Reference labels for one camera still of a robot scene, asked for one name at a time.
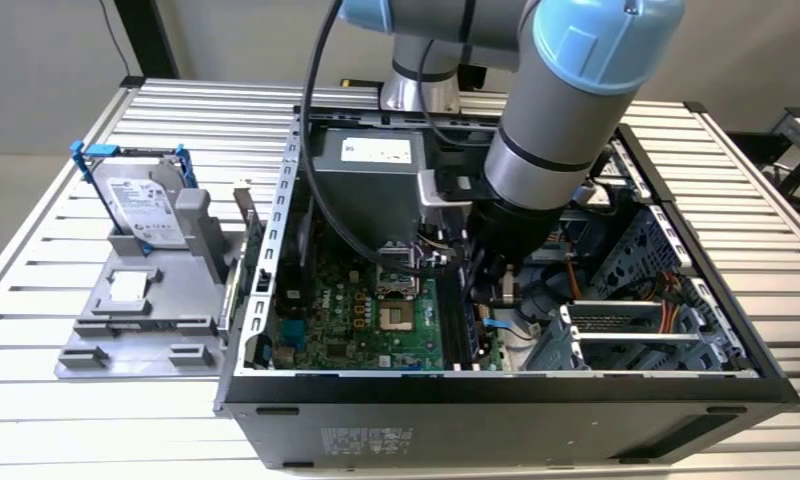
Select metal socket cover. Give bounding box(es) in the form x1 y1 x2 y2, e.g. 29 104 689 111
374 242 421 297

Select grey power supply unit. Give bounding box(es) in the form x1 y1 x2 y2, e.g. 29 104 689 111
298 127 429 251

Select CPU socket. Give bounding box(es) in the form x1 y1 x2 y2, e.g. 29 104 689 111
377 297 420 332

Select grey disk bay cage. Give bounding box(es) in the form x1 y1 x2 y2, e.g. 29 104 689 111
525 299 735 372

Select green motherboard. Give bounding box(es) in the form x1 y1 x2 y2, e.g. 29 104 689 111
265 244 508 372

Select black case fan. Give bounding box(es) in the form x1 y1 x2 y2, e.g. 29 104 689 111
277 197 318 306

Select green graphics card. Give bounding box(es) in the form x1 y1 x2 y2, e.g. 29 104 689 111
216 180 268 351

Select blue expansion slot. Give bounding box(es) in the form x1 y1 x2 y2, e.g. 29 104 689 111
280 321 308 350

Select black open PC case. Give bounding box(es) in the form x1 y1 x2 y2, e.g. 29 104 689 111
212 102 800 471

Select metal slat side table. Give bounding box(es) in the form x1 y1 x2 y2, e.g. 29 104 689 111
765 107 800 221

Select grey parts rack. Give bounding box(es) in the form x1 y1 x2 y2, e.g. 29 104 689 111
52 188 241 385

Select hard disk in blue carrier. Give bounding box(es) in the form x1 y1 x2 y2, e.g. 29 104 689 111
70 142 198 259

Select silver CPU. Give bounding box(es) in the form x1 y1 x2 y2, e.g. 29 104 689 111
108 276 149 304

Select black pillar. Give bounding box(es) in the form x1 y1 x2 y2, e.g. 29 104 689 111
112 0 181 81

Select orange wire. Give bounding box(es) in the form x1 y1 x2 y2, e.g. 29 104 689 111
563 244 581 304

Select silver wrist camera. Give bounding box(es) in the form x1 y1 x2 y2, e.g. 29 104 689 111
416 169 473 209

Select orange yellow power wires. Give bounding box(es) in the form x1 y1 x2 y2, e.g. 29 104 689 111
656 272 688 334

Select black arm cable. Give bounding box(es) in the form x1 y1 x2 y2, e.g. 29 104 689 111
302 0 468 276

